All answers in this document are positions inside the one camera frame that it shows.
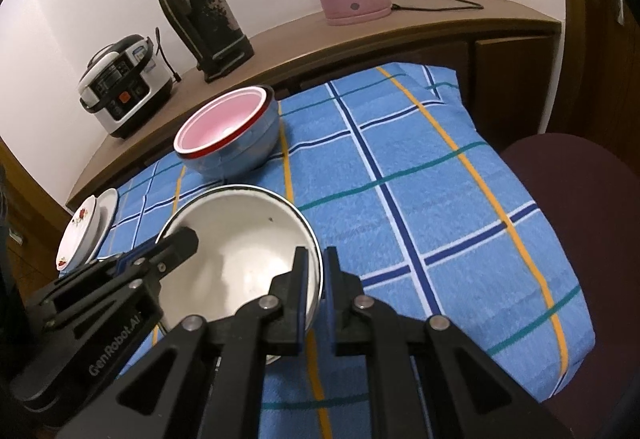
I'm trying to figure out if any brown wooden door frame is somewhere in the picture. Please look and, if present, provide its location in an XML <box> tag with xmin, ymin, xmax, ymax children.
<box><xmin>0</xmin><ymin>139</ymin><xmax>71</xmax><ymax>240</ymax></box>

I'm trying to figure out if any white and black rice cooker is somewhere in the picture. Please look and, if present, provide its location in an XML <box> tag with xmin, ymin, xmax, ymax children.
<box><xmin>77</xmin><ymin>35</ymin><xmax>173</xmax><ymax>138</ymax></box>

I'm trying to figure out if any brown wooden wardrobe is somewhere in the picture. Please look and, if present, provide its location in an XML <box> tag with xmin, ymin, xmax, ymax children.
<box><xmin>552</xmin><ymin>0</ymin><xmax>640</xmax><ymax>154</ymax></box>

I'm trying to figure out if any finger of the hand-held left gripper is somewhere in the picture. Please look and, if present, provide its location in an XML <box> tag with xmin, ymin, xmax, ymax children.
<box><xmin>50</xmin><ymin>227</ymin><xmax>199</xmax><ymax>337</ymax></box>
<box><xmin>27</xmin><ymin>241</ymin><xmax>162</xmax><ymax>315</ymax></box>

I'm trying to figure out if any blue plaid cloth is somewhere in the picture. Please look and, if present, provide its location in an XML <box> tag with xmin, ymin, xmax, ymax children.
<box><xmin>60</xmin><ymin>63</ymin><xmax>597</xmax><ymax>439</ymax></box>

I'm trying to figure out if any white enamel bowl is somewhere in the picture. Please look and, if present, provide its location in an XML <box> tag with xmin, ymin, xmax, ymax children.
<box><xmin>155</xmin><ymin>184</ymin><xmax>323</xmax><ymax>365</ymax></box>

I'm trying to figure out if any white plate with red roses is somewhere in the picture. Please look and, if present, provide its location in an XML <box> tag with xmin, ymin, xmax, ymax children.
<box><xmin>56</xmin><ymin>195</ymin><xmax>102</xmax><ymax>272</ymax></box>

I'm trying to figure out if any dark maroon chair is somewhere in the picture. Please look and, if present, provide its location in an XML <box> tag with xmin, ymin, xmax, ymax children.
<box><xmin>500</xmin><ymin>133</ymin><xmax>640</xmax><ymax>439</ymax></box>

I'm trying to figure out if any tall black thermos flask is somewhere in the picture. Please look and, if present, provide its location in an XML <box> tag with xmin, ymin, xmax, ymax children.
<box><xmin>144</xmin><ymin>0</ymin><xmax>255</xmax><ymax>84</ymax></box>

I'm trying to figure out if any black rice cooker cable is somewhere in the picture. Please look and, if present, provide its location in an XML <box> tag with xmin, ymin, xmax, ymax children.
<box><xmin>154</xmin><ymin>28</ymin><xmax>182</xmax><ymax>82</ymax></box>

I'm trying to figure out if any pink plastic bowl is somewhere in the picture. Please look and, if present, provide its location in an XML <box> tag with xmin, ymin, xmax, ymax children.
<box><xmin>173</xmin><ymin>87</ymin><xmax>268</xmax><ymax>154</ymax></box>

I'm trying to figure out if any plain white plate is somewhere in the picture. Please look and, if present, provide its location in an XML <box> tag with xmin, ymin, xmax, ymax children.
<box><xmin>75</xmin><ymin>188</ymin><xmax>120</xmax><ymax>265</ymax></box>

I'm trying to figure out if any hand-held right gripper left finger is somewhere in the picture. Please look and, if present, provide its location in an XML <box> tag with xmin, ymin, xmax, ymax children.
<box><xmin>55</xmin><ymin>246</ymin><xmax>308</xmax><ymax>439</ymax></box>

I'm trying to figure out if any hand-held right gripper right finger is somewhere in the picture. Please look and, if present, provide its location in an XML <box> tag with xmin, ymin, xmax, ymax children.
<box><xmin>324</xmin><ymin>246</ymin><xmax>573</xmax><ymax>439</ymax></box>

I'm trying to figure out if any stainless steel bowl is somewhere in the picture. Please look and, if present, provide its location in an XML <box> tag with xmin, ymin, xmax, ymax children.
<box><xmin>177</xmin><ymin>86</ymin><xmax>281</xmax><ymax>180</ymax></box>

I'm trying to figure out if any brown wooden cabinet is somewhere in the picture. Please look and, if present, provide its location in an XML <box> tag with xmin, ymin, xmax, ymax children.
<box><xmin>65</xmin><ymin>0</ymin><xmax>563</xmax><ymax>210</ymax></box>

